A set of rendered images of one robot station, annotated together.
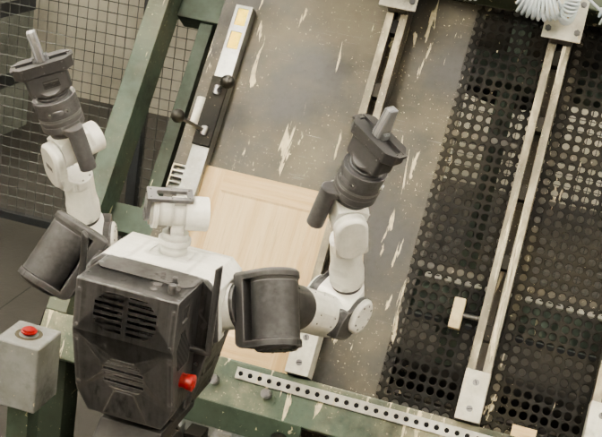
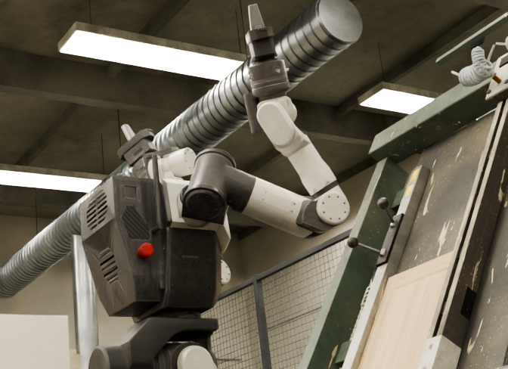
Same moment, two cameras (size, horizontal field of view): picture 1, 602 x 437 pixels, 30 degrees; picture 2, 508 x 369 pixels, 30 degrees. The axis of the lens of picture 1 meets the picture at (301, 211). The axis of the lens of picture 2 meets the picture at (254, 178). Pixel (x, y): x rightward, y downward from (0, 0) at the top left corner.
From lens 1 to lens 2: 220 cm
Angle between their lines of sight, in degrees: 57
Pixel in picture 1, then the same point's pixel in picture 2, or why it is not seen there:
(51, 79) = (137, 147)
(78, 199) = not seen: hidden behind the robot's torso
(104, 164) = (323, 311)
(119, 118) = (336, 278)
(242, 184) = (409, 275)
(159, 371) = (116, 240)
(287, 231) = (436, 289)
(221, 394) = not seen: outside the picture
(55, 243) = not seen: hidden behind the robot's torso
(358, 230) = (272, 111)
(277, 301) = (198, 167)
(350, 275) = (308, 171)
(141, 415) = (125, 295)
